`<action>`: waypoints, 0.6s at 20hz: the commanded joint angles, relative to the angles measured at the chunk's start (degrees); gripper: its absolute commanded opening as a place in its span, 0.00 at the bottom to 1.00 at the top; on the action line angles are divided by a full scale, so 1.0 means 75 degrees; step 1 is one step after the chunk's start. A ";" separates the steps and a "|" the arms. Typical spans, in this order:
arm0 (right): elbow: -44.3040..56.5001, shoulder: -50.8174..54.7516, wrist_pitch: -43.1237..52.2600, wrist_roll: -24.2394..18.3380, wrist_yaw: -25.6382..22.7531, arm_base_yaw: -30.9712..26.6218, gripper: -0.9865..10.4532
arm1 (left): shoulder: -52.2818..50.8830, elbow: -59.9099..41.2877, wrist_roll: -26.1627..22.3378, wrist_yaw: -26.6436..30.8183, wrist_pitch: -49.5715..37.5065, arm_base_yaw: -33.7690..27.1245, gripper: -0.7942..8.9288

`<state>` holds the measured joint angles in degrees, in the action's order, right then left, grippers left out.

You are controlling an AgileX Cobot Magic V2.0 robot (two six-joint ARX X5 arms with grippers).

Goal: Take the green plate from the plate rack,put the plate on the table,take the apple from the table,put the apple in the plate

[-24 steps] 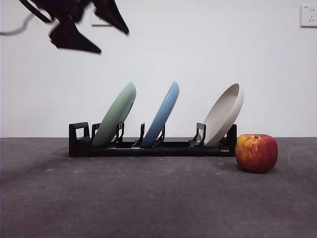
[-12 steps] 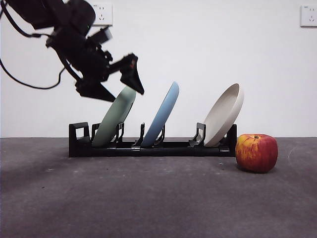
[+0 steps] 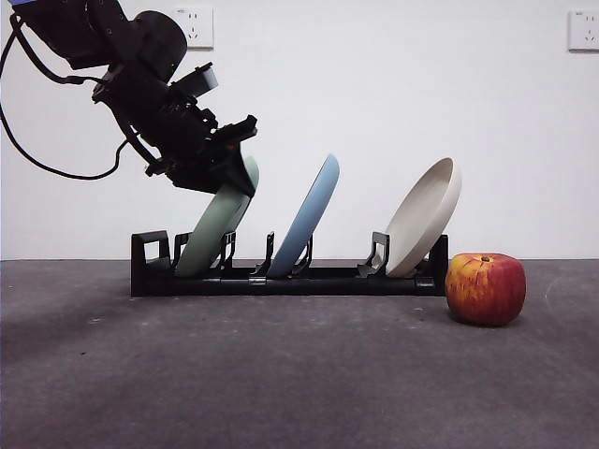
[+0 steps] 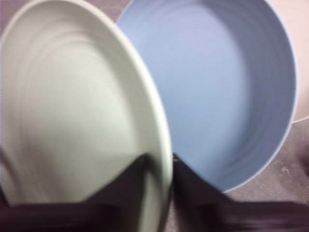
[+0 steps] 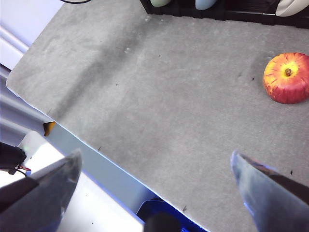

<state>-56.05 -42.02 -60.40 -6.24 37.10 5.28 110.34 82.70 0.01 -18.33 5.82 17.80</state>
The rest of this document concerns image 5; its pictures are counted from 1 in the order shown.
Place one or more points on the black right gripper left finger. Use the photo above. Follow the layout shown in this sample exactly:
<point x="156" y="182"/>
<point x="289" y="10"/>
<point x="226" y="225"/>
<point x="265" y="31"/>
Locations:
<point x="41" y="205"/>

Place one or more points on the blue plate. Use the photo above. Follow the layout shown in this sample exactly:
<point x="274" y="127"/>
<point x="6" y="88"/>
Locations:
<point x="205" y="4"/>

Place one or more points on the green plate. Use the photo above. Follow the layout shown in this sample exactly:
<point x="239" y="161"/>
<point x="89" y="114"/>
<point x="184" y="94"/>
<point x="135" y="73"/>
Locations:
<point x="159" y="2"/>

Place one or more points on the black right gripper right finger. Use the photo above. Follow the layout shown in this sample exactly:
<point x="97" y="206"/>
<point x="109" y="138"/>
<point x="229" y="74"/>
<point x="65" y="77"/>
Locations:
<point x="272" y="203"/>

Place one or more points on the beige plate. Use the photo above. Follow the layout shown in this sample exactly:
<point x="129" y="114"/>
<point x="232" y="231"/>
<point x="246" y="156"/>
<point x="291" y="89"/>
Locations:
<point x="289" y="8"/>

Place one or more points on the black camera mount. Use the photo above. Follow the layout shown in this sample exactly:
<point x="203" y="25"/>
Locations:
<point x="161" y="222"/>

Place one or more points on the yellow corner piece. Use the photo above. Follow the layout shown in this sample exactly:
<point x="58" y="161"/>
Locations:
<point x="49" y="128"/>

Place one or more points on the black plate rack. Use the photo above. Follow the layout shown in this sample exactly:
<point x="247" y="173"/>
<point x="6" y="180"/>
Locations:
<point x="183" y="10"/>

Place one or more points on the red yellow apple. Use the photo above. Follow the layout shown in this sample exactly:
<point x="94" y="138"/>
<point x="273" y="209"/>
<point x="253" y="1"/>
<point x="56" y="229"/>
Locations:
<point x="287" y="82"/>

